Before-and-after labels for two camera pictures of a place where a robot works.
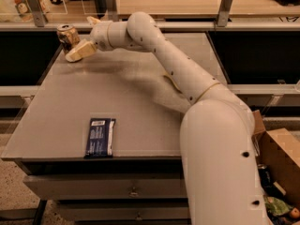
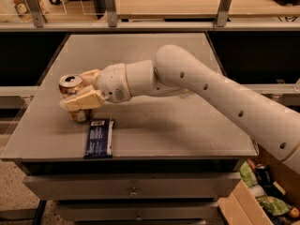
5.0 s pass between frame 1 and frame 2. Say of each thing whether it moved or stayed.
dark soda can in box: stayed
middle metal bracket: stayed
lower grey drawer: stayed
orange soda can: moved
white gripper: moved
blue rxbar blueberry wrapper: stayed
